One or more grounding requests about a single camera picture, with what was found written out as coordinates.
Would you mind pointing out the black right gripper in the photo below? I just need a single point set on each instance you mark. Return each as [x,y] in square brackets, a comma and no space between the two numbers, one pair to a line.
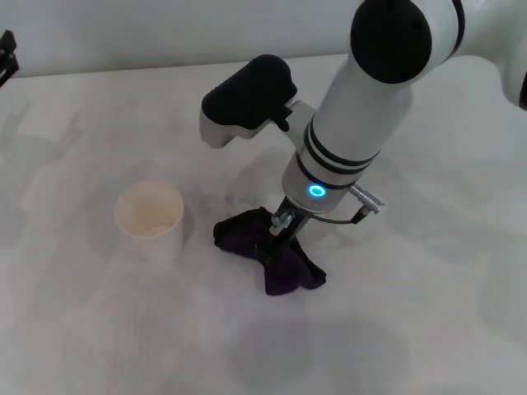
[288,224]

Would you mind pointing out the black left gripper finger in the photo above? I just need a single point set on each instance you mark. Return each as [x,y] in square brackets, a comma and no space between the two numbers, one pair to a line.
[7,53]

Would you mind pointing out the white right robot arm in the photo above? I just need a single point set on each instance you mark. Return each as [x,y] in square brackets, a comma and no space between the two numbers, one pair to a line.
[370,103]

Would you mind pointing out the purple rag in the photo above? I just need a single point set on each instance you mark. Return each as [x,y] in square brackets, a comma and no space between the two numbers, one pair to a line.
[288,271]

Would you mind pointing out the white paper cup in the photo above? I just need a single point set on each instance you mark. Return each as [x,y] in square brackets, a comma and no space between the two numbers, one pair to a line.
[150,230]

